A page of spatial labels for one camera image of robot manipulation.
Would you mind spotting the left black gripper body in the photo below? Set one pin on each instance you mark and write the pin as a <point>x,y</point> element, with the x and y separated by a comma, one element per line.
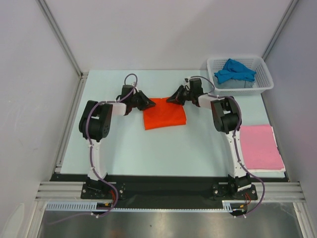
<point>138,100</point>

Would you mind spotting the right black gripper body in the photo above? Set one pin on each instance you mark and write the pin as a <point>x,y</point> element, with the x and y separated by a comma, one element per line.
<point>185,95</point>

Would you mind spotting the orange t shirt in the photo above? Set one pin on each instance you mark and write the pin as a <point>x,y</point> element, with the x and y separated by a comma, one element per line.
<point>163,114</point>

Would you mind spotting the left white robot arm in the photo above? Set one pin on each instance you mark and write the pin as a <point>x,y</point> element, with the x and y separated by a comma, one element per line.
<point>95,125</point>

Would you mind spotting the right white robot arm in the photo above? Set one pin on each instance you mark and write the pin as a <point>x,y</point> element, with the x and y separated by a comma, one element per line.
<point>227,120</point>

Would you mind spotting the grey t shirt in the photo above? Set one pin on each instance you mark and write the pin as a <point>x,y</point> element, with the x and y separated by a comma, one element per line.
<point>235,84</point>

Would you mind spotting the blue t shirt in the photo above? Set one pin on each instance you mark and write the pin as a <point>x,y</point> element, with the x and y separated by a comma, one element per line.
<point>234,70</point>

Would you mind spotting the white plastic basket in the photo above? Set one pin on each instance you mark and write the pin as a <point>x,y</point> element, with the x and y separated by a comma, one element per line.
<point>263,79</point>

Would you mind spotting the pink folded t shirt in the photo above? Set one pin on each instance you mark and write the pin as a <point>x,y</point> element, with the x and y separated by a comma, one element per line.
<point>259,148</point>

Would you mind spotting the white folded t shirt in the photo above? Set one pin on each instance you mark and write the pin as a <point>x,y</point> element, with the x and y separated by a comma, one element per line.
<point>268,173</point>

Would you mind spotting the left corner aluminium post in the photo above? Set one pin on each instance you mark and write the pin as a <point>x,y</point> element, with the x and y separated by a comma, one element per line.
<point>53,24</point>

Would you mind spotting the corner aluminium post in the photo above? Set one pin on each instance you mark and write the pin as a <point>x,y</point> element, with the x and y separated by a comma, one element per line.
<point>280,27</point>
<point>53,24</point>

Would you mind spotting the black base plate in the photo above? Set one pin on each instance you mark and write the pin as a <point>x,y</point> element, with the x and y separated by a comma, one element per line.
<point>150,192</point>

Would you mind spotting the right corner aluminium post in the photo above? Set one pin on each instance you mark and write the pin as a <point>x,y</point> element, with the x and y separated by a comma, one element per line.
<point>280,27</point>

